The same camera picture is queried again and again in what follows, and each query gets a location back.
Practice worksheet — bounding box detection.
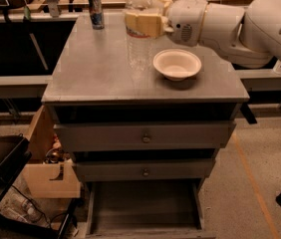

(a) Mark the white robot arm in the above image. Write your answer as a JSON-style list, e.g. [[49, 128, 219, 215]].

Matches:
[[125, 0, 281, 68]]

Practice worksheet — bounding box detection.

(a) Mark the plastic bottle on floor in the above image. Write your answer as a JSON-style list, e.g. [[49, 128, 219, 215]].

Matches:
[[11, 193, 42, 223]]

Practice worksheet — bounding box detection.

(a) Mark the clear hand sanitizer bottle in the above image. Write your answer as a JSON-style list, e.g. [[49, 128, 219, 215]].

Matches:
[[273, 61, 281, 75]]

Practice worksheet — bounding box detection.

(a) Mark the grey middle drawer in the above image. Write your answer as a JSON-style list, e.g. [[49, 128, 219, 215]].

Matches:
[[76, 158, 215, 182]]

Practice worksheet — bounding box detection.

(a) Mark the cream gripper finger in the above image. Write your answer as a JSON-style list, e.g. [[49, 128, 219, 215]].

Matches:
[[125, 11, 174, 37], [151, 0, 173, 15]]

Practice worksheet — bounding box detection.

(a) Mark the grey drawer cabinet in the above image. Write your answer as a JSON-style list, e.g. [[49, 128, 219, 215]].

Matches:
[[40, 11, 250, 239]]

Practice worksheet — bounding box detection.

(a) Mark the grey top drawer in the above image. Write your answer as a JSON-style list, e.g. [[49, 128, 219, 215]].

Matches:
[[55, 120, 235, 152]]

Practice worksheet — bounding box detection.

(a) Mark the grey open bottom drawer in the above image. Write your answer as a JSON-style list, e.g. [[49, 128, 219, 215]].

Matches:
[[86, 180, 216, 239]]

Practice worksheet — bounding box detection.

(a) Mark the white paper bowl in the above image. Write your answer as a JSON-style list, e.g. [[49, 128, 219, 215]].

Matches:
[[152, 49, 202, 81]]

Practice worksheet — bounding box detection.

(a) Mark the blue energy drink can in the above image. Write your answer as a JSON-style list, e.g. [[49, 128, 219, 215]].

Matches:
[[88, 0, 105, 30]]

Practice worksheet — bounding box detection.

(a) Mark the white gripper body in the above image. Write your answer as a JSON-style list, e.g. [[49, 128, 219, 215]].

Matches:
[[166, 0, 207, 47]]

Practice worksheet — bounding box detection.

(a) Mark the clear plastic water bottle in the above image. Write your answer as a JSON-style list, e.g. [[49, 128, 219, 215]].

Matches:
[[125, 0, 154, 72]]

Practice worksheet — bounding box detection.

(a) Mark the light wooden box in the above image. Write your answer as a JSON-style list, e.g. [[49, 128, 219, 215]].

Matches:
[[22, 106, 81, 198]]

